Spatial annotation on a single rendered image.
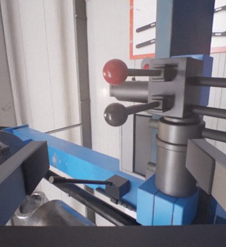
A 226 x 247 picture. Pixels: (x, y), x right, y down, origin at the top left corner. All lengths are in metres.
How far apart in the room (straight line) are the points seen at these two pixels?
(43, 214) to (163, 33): 0.77
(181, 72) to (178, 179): 0.23
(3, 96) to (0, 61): 1.03
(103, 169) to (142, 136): 0.55
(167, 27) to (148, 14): 2.19
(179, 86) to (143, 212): 0.32
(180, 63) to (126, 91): 0.28
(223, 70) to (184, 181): 1.96
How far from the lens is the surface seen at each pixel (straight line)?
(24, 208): 1.06
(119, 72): 0.24
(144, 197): 0.49
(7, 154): 1.22
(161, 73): 0.36
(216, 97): 2.34
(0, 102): 6.51
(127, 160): 0.66
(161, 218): 0.50
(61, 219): 0.80
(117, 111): 0.25
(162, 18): 0.55
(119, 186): 0.95
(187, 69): 0.39
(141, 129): 0.59
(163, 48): 0.53
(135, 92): 0.60
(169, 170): 0.44
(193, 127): 0.41
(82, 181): 0.79
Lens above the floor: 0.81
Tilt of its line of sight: 39 degrees up
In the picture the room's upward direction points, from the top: 79 degrees counter-clockwise
